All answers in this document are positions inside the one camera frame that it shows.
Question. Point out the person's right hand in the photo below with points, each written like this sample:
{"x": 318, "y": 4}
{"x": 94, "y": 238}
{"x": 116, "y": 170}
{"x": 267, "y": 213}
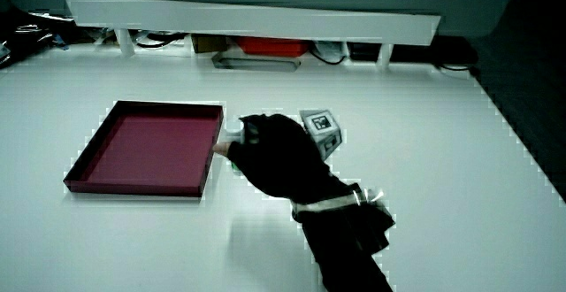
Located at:
{"x": 278, "y": 159}

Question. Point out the white glue stick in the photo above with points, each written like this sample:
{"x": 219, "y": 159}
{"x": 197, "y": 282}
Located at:
{"x": 233, "y": 136}

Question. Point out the grey flat tray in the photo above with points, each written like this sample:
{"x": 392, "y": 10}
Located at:
{"x": 221, "y": 62}

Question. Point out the red box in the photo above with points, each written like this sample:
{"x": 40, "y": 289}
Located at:
{"x": 272, "y": 46}

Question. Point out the white plastic packet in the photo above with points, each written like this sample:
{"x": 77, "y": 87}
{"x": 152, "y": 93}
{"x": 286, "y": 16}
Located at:
{"x": 329, "y": 48}

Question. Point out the maroon shallow tray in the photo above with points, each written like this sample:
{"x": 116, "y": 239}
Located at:
{"x": 150, "y": 150}

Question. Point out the brown cardboard box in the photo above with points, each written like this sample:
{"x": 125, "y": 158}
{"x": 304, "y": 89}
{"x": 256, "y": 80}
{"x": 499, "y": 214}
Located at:
{"x": 208, "y": 43}

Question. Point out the black box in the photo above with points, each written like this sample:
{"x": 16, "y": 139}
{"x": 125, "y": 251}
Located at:
{"x": 363, "y": 51}

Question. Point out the white desk shelf riser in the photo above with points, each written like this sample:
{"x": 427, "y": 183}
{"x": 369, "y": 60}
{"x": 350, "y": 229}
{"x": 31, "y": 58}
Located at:
{"x": 247, "y": 20}

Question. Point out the black device pile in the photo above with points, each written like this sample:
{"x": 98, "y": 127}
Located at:
{"x": 26, "y": 35}

